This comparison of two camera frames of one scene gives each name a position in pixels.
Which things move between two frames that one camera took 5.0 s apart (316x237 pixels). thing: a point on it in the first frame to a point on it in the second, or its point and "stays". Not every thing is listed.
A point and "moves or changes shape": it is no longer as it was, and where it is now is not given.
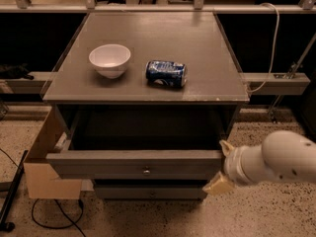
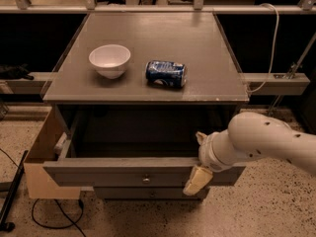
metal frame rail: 256,84 stays
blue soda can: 166,73 stays
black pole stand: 5,224 stays
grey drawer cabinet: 143,104 stays
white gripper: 232,163 to 206,151
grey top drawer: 137,144 moves or changes shape
